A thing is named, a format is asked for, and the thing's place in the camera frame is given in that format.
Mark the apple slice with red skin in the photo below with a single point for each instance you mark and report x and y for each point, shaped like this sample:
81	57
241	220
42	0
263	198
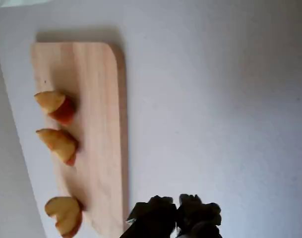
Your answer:
60	145
54	104
66	214

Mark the white ceramic bowl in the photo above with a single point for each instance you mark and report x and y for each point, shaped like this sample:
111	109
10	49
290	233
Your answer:
2	2

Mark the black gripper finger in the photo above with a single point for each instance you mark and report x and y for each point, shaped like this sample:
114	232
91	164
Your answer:
195	215
153	218

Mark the wooden cutting board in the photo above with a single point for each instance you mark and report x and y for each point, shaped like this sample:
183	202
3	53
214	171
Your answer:
101	124

